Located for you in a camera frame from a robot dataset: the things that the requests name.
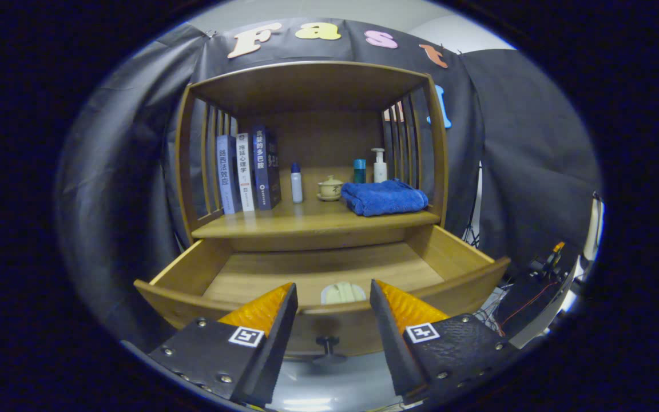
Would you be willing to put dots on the black tripod stand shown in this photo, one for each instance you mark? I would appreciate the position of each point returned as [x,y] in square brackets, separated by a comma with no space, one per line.
[474,232]

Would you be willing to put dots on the white bottle with blue cap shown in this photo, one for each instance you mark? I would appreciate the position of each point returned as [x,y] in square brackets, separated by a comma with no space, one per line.
[296,186]

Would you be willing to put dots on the beige lidded teacup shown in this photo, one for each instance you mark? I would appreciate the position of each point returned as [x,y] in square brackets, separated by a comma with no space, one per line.
[329,189]

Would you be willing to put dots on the light blue book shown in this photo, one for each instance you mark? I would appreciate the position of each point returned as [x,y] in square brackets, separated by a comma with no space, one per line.
[227,177]

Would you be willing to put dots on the orange and black device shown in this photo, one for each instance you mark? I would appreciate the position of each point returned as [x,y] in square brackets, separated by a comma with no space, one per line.
[552,257]

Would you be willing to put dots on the wooden drawer with black knob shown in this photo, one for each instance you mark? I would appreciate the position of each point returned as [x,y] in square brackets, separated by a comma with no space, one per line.
[318,266]

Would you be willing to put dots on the wooden cabinet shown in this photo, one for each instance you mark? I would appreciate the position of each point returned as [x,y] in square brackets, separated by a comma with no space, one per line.
[306,86]

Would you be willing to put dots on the black backdrop cloth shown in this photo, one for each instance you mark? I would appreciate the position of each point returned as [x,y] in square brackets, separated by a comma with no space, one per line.
[118,171]

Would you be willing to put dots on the white book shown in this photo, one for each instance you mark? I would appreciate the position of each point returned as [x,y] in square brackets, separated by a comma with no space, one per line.
[245,171]

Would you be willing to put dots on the wooden countertop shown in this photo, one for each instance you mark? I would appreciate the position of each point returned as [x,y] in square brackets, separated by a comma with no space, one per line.
[306,220]

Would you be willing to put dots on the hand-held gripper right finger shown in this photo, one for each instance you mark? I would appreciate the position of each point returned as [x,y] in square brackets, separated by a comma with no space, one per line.
[392,343]

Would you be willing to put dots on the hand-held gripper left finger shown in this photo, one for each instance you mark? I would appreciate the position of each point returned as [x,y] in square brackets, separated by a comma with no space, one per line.
[275,343]

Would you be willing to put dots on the dark blue book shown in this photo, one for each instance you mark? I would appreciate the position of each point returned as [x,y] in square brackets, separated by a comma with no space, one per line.
[265,169]

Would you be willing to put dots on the folded blue towel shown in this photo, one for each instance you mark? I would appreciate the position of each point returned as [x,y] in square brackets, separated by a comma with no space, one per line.
[384,197]

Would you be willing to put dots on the white pump bottle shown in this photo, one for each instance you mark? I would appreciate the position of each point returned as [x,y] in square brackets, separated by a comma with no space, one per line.
[380,170]

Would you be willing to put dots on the teal bottle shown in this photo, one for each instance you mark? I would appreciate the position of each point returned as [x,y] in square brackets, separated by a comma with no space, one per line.
[359,171]

